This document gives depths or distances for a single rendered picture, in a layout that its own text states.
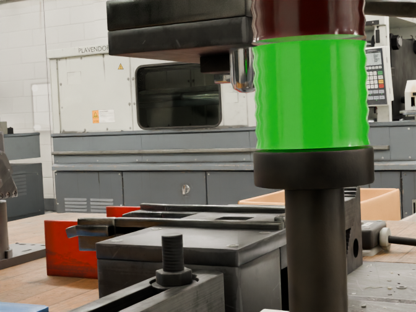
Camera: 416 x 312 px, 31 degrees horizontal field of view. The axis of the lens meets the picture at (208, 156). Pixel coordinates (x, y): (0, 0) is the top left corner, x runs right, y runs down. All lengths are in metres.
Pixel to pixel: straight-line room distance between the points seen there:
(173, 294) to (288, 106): 0.17
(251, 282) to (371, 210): 2.49
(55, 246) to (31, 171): 7.14
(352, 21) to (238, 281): 0.23
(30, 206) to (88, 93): 1.92
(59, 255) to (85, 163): 5.61
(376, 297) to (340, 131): 0.45
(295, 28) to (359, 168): 0.05
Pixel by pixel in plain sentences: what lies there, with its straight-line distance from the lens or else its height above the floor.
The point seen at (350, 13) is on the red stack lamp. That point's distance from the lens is 0.25.
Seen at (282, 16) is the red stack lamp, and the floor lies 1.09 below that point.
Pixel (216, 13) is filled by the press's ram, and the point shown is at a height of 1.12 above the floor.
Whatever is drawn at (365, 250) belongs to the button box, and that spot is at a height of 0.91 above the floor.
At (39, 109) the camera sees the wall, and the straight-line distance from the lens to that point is 9.44.
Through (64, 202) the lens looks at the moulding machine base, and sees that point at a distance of 6.62.
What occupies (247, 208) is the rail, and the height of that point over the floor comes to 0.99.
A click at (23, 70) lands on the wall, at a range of 9.62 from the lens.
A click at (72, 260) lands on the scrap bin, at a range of 0.81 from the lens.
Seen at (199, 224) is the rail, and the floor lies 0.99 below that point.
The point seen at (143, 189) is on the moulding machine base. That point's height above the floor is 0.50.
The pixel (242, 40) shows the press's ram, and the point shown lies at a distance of 0.46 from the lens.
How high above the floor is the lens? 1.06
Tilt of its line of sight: 3 degrees down
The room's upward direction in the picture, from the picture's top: 3 degrees counter-clockwise
